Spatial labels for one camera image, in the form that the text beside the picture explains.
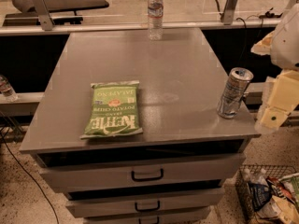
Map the silver blue redbull can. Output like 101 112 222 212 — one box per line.
217 67 253 119

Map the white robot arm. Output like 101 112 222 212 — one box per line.
251 4 299 134

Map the green snack bag in basket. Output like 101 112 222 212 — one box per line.
279 173 299 208

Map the blue snack bag in basket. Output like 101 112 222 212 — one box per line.
248 176 272 211

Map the tan snack bag in basket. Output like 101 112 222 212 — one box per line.
257 196 299 224

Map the grey drawer cabinet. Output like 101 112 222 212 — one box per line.
19 27 262 224

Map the bottom grey drawer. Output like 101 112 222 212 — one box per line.
83 206 210 224

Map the grey drawer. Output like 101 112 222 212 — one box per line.
40 153 245 193
83 206 210 224
66 188 224 218

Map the top grey drawer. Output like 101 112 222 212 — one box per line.
40 153 245 193

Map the clear water bottle on table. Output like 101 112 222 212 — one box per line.
148 0 164 40

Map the green kettle chips bag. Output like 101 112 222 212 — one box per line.
80 80 143 139

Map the middle grey drawer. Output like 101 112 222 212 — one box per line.
66 188 224 218

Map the water bottle at left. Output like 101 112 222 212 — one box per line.
0 75 18 102

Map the right metal bracket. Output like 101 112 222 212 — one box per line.
221 0 238 25

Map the metal bracket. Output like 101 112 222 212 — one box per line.
221 0 238 25
32 0 54 31

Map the wire basket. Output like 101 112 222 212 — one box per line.
235 164 296 224

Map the grey metal rail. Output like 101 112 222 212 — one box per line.
0 19 281 36

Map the left metal bracket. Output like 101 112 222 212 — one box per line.
32 0 54 31

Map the black floor cable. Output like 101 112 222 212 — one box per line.
0 131 60 224

